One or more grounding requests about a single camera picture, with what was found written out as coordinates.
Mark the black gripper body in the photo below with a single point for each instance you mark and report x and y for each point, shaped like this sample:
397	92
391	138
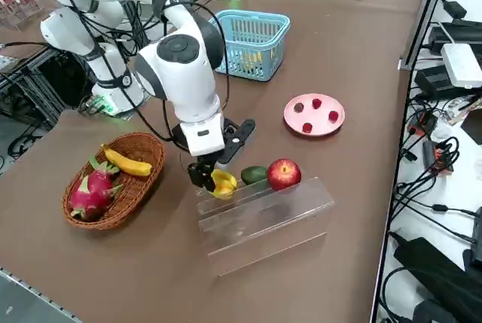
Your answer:
209	161

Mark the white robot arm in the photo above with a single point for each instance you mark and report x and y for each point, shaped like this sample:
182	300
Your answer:
180	86

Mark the brown wicker basket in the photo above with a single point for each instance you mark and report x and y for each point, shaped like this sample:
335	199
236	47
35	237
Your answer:
147	150

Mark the blue plastic basket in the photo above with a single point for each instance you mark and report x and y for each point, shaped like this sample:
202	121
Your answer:
260	75

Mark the green avocado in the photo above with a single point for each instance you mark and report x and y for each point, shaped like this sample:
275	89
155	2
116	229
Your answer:
254	175

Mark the yellow banana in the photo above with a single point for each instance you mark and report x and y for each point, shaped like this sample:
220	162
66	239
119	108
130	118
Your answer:
128	165

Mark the red apple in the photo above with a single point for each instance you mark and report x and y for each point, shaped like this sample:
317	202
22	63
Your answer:
284	174

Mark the clear acrylic stepped stand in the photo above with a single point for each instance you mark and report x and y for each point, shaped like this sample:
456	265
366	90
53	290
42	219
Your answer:
263	247

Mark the pink dragon fruit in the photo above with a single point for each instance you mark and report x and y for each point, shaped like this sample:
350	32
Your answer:
94	191

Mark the pink round plate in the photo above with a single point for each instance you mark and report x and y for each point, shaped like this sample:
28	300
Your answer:
318	116

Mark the orange black plug connector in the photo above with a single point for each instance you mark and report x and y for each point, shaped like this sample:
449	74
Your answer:
420	126
444	161

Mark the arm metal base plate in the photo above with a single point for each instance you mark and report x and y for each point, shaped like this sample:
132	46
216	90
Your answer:
148	91

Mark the aluminium frame rail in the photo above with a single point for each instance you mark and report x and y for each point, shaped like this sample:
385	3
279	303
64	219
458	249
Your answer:
425	18
22	285

